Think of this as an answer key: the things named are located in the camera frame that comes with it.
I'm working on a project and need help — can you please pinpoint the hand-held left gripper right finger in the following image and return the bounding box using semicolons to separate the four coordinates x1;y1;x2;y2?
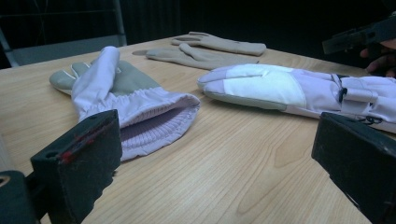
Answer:
311;111;396;224

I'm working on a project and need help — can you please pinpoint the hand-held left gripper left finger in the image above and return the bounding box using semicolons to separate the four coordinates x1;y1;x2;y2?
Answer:
30;108;123;224

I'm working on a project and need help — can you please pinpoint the white ski glove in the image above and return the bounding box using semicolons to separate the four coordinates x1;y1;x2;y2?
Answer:
196;63;396;134
49;46;202;162

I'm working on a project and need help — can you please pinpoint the beige knit glove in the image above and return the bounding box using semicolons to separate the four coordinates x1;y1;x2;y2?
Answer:
170;31;268;57
145;42;260;71

